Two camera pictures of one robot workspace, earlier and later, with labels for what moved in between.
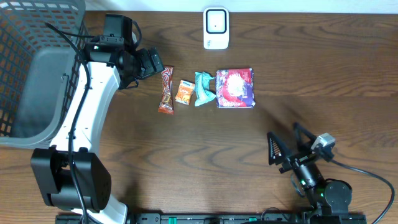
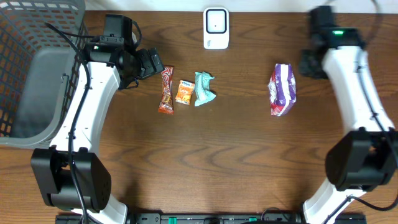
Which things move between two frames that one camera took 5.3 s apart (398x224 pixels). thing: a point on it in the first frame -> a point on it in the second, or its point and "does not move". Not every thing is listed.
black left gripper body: [150, 62] does not move
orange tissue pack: [185, 92] does not move
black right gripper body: [297, 160] -> [311, 65]
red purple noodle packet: [235, 88] -> [282, 89]
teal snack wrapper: [203, 94] does not move
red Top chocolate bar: [166, 106] does not move
